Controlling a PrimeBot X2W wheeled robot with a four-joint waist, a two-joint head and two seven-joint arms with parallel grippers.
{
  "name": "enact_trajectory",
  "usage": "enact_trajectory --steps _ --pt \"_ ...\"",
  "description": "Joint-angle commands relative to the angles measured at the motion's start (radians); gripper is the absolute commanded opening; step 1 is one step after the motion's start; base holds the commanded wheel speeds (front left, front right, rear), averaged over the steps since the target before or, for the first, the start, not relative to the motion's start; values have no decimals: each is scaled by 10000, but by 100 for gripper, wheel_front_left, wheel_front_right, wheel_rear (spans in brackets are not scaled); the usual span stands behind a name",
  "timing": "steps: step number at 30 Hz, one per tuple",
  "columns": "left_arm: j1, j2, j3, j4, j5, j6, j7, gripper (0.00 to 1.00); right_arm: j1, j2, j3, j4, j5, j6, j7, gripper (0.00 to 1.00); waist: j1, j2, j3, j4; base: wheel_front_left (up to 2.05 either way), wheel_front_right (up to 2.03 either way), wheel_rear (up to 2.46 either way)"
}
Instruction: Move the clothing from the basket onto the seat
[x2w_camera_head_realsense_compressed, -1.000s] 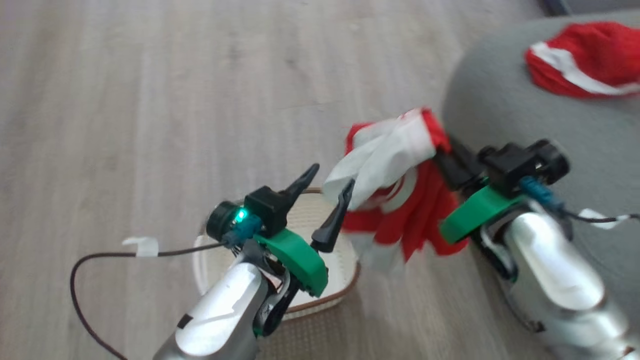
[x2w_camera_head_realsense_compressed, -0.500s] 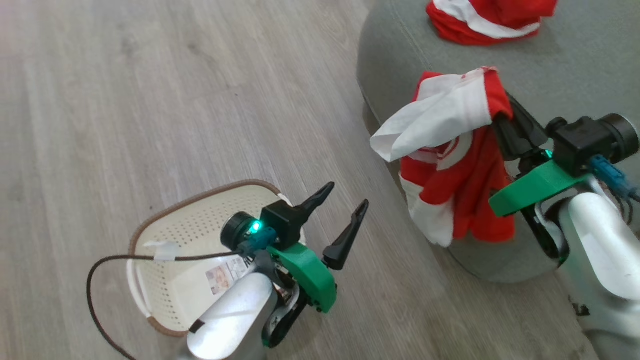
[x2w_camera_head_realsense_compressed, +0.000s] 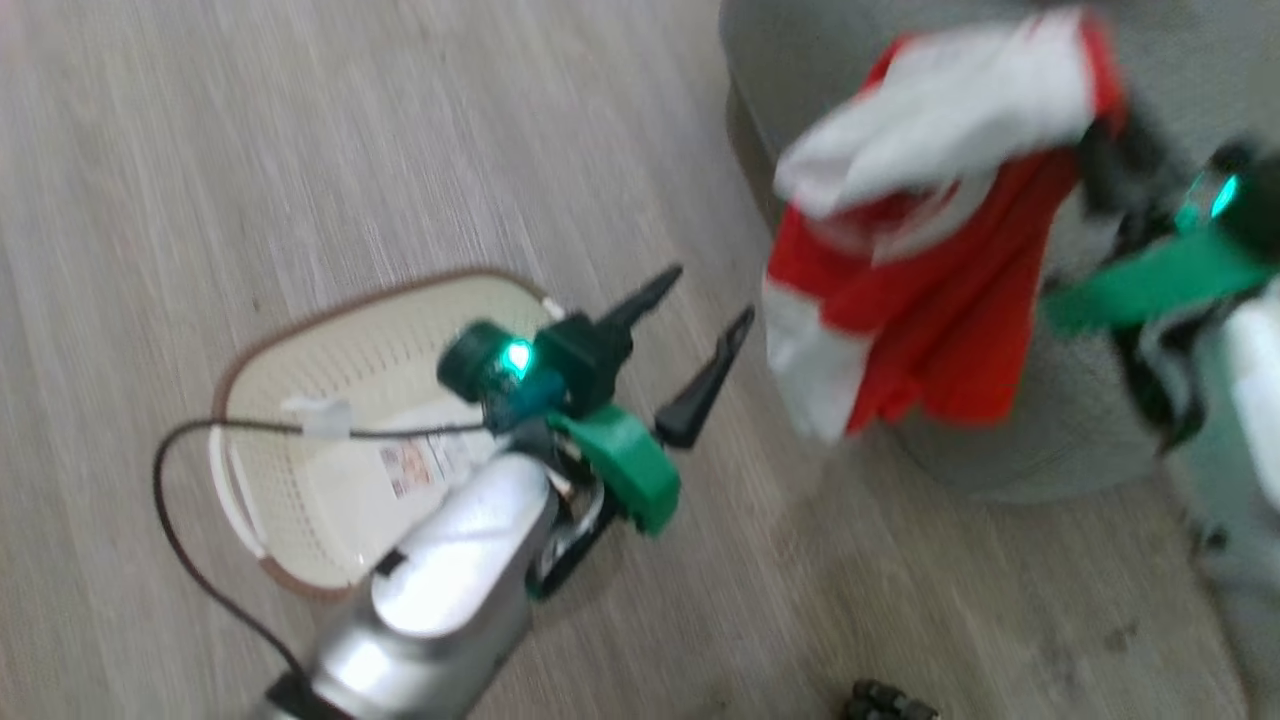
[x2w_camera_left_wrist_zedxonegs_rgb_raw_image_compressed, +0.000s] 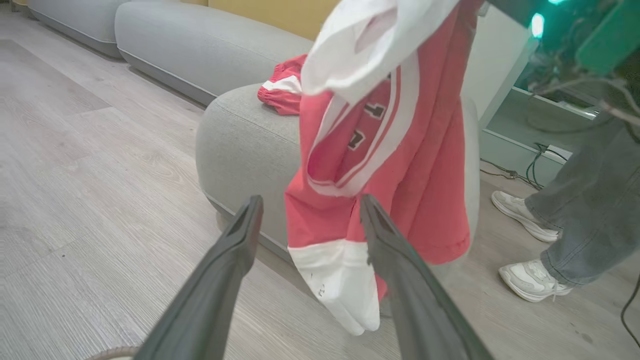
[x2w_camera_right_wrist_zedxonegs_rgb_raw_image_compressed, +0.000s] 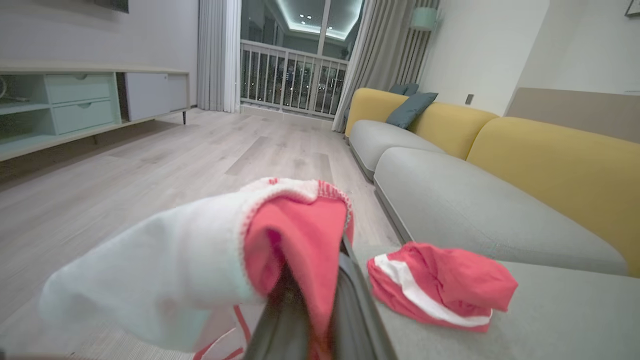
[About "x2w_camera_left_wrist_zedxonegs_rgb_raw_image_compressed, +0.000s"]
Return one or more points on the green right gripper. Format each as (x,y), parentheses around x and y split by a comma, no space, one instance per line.
(612,35)

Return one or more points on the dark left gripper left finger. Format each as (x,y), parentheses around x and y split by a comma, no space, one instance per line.
(210,295)

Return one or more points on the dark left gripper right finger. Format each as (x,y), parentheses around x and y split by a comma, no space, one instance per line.
(420,300)

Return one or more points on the red white numbered jersey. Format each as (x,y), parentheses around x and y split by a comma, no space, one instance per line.
(400,150)

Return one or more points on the red garment with white stripe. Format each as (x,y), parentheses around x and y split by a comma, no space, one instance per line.
(282,87)

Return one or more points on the white brown-rimmed laundry basket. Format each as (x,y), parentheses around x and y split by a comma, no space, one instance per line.
(112,354)

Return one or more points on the white sneaker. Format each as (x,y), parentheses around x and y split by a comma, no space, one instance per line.
(525,215)
(530,280)

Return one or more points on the white open shelf cabinet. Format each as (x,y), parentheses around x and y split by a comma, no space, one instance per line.
(505,75)

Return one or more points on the white power strip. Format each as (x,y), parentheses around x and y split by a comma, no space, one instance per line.
(559,151)

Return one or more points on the blue grey jeans legs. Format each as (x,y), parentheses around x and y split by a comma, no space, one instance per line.
(595,200)

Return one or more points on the long grey sofa section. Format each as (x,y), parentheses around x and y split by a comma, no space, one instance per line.
(200,45)

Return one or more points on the yellow back cushion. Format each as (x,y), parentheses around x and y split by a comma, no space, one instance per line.
(280,15)

